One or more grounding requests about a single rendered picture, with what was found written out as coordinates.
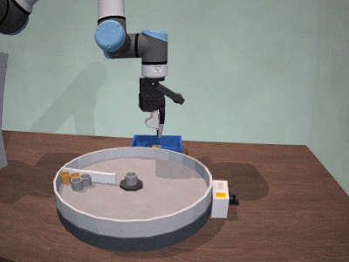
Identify grey metal bushing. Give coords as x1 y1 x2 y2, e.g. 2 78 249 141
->
71 177 83 191
125 172 138 186
79 174 92 187

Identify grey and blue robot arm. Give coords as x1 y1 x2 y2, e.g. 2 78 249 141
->
0 0 185 105

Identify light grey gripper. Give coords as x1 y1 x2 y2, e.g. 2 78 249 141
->
139 77 166 138

